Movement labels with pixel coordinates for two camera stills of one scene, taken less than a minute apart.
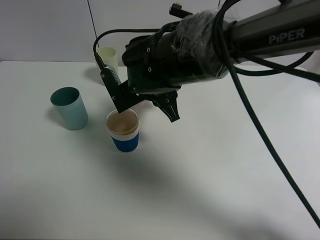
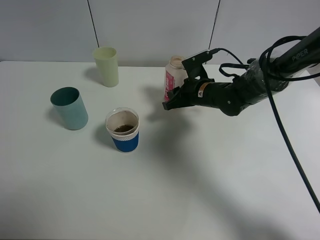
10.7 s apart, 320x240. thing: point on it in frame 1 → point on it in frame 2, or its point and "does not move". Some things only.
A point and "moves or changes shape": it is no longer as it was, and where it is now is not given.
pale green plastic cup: [108, 55] does not move
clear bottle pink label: [145, 105] moves or changes shape
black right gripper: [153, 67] → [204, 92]
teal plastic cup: [69, 103] does not move
